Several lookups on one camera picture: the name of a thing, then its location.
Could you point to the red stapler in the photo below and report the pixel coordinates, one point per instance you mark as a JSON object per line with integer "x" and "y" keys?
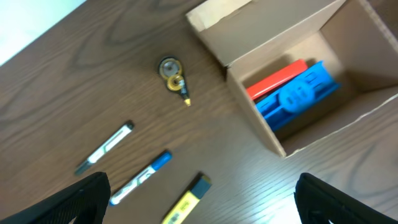
{"x": 277, "y": 79}

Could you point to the yellow highlighter black cap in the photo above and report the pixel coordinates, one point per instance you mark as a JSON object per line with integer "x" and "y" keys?
{"x": 188, "y": 201}

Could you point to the blue plastic holder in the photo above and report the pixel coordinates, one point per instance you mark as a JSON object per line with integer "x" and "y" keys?
{"x": 296, "y": 96}

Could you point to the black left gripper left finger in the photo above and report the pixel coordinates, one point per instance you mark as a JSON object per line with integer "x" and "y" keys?
{"x": 83, "y": 202}

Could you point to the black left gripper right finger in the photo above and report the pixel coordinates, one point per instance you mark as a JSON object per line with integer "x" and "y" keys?
{"x": 320, "y": 203}

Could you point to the black yellow correction tape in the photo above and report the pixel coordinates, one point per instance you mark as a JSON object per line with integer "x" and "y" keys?
{"x": 171, "y": 71}

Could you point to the black capped white marker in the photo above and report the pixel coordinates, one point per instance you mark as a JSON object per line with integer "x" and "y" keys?
{"x": 105, "y": 147}

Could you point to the brown cardboard box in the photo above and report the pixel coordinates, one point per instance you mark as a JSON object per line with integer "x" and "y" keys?
{"x": 254, "y": 39}

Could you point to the blue capped white marker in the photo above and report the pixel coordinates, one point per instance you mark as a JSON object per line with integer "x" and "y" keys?
{"x": 140, "y": 178}

